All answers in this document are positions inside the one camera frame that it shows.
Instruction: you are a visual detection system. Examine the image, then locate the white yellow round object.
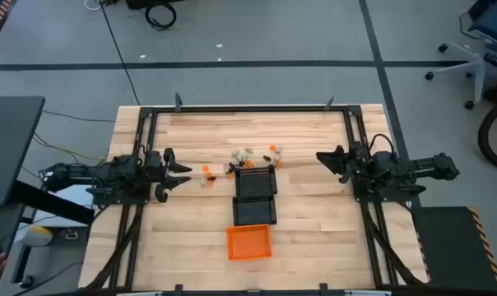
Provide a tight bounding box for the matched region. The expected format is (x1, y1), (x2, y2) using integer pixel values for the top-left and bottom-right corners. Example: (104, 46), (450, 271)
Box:
(16, 224), (54, 248)

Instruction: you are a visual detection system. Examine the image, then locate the white office chair blue seat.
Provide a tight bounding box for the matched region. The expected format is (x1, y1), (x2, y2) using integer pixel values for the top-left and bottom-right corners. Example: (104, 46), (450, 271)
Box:
(424, 0), (497, 111)

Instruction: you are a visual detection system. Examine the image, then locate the black desk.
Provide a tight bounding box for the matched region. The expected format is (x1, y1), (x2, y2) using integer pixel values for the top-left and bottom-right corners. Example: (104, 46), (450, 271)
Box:
(0, 204), (26, 296)
(0, 95), (46, 206)

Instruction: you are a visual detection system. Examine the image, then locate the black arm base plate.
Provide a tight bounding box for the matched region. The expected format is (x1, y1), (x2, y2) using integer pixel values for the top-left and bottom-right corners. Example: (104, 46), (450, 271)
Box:
(86, 172), (151, 206)
(351, 170), (427, 203)

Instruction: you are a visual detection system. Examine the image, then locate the black plastic basket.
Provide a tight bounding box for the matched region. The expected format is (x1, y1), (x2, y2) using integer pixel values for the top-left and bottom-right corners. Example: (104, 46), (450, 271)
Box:
(231, 195), (278, 227)
(234, 164), (279, 198)

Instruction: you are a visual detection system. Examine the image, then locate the black metal beam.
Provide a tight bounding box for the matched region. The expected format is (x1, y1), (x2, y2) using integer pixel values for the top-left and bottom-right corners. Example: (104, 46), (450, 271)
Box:
(9, 179), (95, 227)

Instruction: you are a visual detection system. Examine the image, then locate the orange plastic basket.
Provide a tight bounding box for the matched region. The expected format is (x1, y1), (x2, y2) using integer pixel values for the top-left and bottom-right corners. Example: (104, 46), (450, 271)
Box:
(225, 224), (273, 262)

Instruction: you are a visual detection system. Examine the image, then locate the thick black curved hose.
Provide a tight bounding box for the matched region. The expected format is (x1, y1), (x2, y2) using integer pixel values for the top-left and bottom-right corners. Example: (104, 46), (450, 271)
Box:
(476, 102), (497, 174)

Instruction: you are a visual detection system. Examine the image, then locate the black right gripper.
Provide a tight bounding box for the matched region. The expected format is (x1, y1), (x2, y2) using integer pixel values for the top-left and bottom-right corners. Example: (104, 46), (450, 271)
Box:
(315, 141), (371, 184)

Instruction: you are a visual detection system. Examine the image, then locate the yellow floor cable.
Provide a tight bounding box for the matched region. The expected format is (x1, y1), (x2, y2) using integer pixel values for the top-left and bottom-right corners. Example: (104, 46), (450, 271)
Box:
(31, 132), (106, 162)

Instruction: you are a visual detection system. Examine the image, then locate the white box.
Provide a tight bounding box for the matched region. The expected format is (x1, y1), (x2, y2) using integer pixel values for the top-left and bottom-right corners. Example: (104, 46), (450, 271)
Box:
(33, 184), (96, 229)

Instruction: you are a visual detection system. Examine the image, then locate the coiled black cable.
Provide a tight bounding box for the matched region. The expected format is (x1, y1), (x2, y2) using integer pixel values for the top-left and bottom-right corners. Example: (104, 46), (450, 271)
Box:
(144, 2), (178, 31)

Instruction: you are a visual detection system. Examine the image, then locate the thin black cable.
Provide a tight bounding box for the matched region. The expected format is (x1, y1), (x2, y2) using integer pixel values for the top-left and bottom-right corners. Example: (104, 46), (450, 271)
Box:
(41, 109), (117, 123)

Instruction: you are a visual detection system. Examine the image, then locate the long black floor cable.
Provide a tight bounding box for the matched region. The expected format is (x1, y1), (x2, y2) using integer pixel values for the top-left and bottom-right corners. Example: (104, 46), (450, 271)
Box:
(98, 0), (142, 106)

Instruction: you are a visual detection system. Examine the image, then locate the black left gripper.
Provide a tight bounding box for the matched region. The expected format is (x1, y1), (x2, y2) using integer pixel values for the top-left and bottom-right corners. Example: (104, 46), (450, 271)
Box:
(143, 147), (193, 204)

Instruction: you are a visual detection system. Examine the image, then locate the black floor equipment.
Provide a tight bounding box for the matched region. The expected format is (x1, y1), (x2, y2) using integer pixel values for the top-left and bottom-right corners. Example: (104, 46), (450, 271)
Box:
(124, 0), (184, 11)

